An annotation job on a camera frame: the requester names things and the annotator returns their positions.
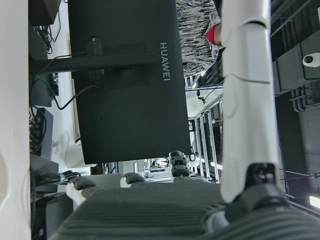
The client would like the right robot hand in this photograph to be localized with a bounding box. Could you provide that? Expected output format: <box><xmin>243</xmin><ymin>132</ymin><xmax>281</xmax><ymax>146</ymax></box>
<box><xmin>47</xmin><ymin>0</ymin><xmax>320</xmax><ymax>240</ymax></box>

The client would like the person in striped grey sweater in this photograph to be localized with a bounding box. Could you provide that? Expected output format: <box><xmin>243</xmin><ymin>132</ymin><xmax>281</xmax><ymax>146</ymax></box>
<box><xmin>176</xmin><ymin>0</ymin><xmax>223</xmax><ymax>76</ymax></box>

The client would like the aluminium frame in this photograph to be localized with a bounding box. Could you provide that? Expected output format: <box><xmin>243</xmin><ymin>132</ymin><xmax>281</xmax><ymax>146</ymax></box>
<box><xmin>187</xmin><ymin>93</ymin><xmax>225</xmax><ymax>183</ymax></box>

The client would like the black monitor stand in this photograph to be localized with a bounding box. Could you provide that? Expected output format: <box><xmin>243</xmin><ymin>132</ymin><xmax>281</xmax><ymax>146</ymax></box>
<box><xmin>29</xmin><ymin>56</ymin><xmax>156</xmax><ymax>75</ymax></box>

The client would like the white security camera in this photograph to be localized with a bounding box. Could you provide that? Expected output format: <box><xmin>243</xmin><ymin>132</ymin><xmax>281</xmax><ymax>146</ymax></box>
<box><xmin>302</xmin><ymin>52</ymin><xmax>320</xmax><ymax>68</ymax></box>

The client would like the black Huawei monitor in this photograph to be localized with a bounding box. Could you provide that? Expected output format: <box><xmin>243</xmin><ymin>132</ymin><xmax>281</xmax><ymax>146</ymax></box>
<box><xmin>67</xmin><ymin>0</ymin><xmax>193</xmax><ymax>166</ymax></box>

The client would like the black monitor cable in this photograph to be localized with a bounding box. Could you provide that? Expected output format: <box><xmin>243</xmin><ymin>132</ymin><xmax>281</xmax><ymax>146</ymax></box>
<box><xmin>53</xmin><ymin>83</ymin><xmax>102</xmax><ymax>111</ymax></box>

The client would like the small black mounted camera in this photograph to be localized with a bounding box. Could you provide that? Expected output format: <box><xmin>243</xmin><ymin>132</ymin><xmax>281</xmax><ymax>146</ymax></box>
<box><xmin>196</xmin><ymin>89</ymin><xmax>208</xmax><ymax>105</ymax></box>

